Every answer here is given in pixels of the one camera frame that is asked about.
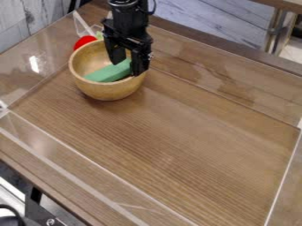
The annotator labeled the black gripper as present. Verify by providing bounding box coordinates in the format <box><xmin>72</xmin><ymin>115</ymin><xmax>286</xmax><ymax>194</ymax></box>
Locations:
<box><xmin>101</xmin><ymin>18</ymin><xmax>153</xmax><ymax>76</ymax></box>

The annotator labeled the green rectangular block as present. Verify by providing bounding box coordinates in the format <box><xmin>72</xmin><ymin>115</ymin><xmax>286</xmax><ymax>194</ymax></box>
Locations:
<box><xmin>84</xmin><ymin>58</ymin><xmax>131</xmax><ymax>82</ymax></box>

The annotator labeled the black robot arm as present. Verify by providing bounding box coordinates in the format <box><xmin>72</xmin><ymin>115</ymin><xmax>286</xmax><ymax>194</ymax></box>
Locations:
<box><xmin>101</xmin><ymin>0</ymin><xmax>156</xmax><ymax>76</ymax></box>

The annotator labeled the light wooden bowl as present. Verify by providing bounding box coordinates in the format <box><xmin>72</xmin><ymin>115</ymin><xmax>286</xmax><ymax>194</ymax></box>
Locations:
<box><xmin>68</xmin><ymin>40</ymin><xmax>147</xmax><ymax>101</ymax></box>

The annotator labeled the small green object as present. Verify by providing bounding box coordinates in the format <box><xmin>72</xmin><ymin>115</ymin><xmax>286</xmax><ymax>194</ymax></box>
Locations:
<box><xmin>96</xmin><ymin>31</ymin><xmax>104</xmax><ymax>40</ymax></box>

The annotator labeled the red ball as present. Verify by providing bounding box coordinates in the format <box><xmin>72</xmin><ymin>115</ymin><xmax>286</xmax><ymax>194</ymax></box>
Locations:
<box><xmin>73</xmin><ymin>35</ymin><xmax>96</xmax><ymax>50</ymax></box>

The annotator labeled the clear acrylic corner piece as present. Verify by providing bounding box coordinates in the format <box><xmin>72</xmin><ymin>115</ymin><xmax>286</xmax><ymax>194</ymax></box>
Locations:
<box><xmin>72</xmin><ymin>11</ymin><xmax>103</xmax><ymax>37</ymax></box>

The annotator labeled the wooden table leg background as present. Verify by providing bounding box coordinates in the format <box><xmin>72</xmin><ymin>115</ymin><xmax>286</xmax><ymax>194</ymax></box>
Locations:
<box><xmin>264</xmin><ymin>9</ymin><xmax>296</xmax><ymax>56</ymax></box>

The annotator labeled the clear acrylic front barrier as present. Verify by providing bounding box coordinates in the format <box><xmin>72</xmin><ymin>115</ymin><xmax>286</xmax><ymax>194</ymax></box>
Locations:
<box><xmin>0</xmin><ymin>106</ymin><xmax>196</xmax><ymax>226</ymax></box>

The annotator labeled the black table leg bracket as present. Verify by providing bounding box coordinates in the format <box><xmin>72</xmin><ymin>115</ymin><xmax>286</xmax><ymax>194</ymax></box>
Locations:
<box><xmin>25</xmin><ymin>187</ymin><xmax>66</xmax><ymax>226</ymax></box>

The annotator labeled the black cable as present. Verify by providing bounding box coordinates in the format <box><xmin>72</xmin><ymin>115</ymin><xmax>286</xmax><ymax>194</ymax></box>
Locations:
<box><xmin>0</xmin><ymin>203</ymin><xmax>25</xmax><ymax>226</ymax></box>

